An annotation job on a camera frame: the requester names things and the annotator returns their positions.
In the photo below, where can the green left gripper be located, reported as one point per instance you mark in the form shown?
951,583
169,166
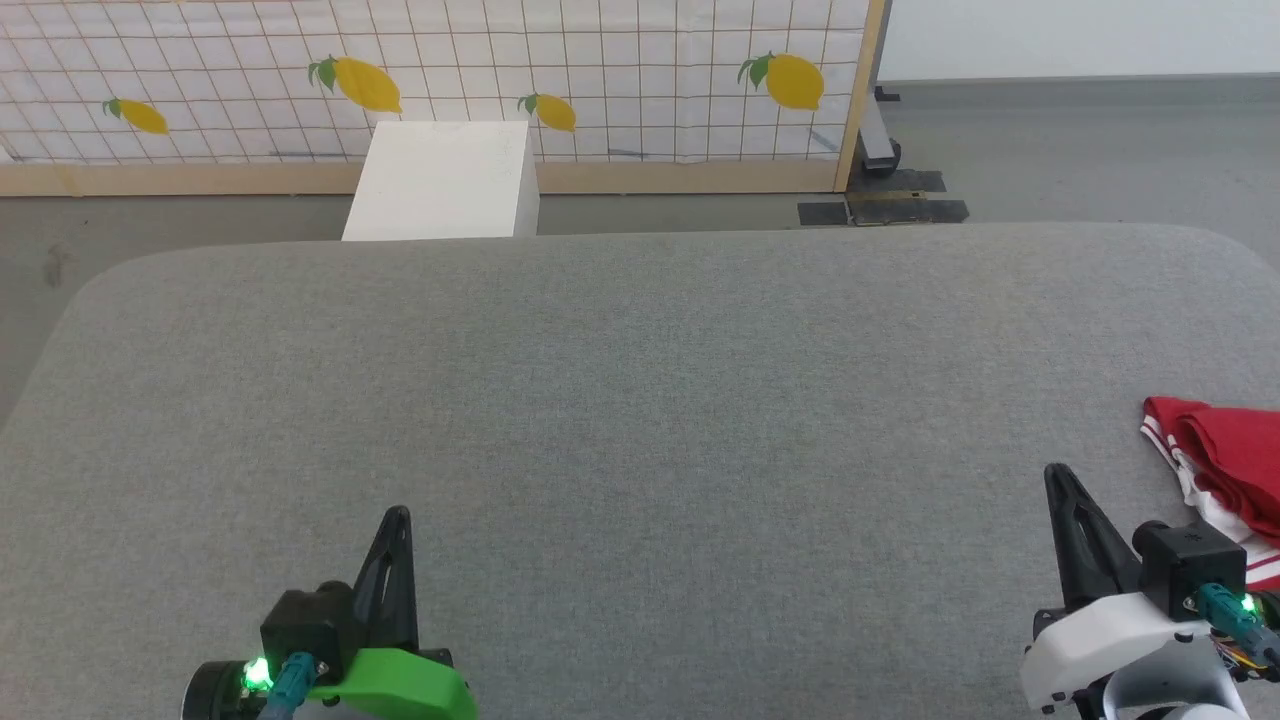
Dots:
410,685

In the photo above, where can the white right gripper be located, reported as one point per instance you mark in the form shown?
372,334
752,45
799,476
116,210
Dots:
1100,640

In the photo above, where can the red Bulls basketball jersey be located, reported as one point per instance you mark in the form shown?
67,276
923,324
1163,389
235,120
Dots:
1240,450

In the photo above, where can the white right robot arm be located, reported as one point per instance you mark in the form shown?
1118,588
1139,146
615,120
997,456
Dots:
1170,690

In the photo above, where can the black floor tape patches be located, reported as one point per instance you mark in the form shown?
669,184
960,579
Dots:
900,210

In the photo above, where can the white rectangular box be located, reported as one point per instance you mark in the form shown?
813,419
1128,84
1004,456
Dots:
445,185

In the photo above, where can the grey metal partition foot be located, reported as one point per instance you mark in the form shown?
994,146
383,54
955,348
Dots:
878,140

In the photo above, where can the lemon print partition screen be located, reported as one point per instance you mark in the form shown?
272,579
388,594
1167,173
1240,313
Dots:
600,80

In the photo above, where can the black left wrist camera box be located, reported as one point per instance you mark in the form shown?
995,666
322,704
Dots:
305,635

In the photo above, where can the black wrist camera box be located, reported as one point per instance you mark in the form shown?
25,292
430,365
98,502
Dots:
305,635
1190,565

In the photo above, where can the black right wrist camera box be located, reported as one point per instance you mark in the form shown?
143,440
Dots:
1190,565

